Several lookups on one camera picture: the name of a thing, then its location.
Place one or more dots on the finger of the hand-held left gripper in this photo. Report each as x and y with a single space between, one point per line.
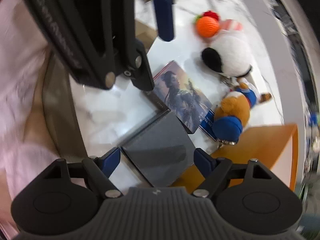
163 15
141 65

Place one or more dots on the white and black plush toy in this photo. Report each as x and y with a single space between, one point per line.
235 52

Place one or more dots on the blue card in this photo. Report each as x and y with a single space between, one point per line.
206 123

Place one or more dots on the portrait printed box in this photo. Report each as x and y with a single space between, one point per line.
182 92

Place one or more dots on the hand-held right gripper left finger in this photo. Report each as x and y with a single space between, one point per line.
111 160

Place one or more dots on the dark grey box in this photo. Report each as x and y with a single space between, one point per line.
160 150

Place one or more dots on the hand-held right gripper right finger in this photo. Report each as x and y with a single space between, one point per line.
202 161

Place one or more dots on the brown cardboard box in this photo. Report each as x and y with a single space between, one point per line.
143 36

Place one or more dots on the orange knitted ball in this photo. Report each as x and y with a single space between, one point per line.
207 26

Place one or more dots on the red knitted toy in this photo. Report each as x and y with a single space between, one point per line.
210 14

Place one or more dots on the person's pink clothing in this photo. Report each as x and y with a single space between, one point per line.
20 80

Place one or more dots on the orange storage box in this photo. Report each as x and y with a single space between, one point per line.
265 155

